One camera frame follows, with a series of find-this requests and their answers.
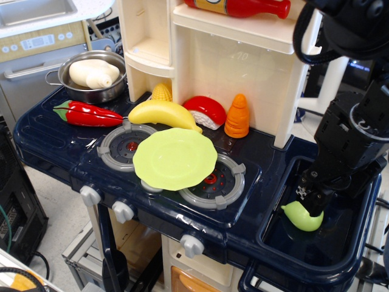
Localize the light green toy plate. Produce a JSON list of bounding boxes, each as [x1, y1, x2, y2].
[[133, 128, 218, 191]]

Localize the green toy pear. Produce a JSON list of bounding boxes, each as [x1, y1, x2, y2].
[[281, 201, 324, 232]]

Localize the navy cream toy kitchen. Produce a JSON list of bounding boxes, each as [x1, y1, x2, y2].
[[13, 1, 388, 291]]

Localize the red toy chili pepper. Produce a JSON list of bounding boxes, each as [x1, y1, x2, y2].
[[53, 100, 123, 127]]

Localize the white pipe stand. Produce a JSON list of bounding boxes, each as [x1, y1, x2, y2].
[[297, 56, 389, 131]]

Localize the yellow toy banana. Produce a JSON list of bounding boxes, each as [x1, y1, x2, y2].
[[128, 100, 202, 134]]

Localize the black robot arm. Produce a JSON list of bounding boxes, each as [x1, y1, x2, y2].
[[293, 1, 388, 217]]

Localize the orange toy carrot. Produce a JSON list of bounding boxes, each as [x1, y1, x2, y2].
[[224, 94, 250, 138]]

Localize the grey toy dishwasher unit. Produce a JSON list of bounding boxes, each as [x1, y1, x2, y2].
[[1, 21, 89, 125]]

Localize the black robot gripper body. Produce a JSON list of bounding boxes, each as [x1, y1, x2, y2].
[[305, 91, 388, 195]]

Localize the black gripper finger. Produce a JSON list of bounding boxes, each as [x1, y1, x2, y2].
[[305, 187, 333, 217], [295, 172, 315, 201]]

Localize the cream toy bottle in pot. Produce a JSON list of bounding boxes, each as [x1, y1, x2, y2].
[[69, 59, 120, 89]]

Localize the red white toy sushi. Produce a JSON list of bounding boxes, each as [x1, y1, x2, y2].
[[184, 96, 227, 130]]

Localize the yellow toy corn cob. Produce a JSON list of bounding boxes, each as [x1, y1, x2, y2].
[[151, 83, 173, 102]]

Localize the red toy ketchup bottle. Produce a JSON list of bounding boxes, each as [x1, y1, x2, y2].
[[184, 0, 291, 19]]

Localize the small steel pot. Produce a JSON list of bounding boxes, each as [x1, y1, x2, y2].
[[45, 50, 126, 104]]

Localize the black computer tower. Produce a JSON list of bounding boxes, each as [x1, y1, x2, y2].
[[1, 125, 49, 265]]

